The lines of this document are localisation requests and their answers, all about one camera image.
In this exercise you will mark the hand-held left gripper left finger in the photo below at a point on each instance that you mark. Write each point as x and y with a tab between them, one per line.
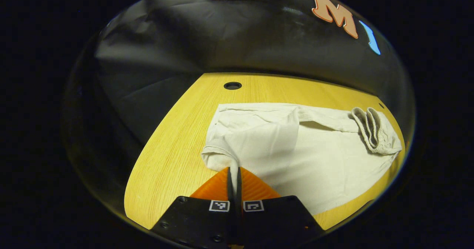
200	219

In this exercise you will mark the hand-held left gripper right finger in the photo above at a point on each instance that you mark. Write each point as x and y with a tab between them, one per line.
274	219

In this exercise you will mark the white jeans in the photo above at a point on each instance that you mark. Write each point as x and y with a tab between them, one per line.
314	160

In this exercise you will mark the black backdrop cloth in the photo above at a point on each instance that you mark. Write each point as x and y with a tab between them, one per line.
185	38

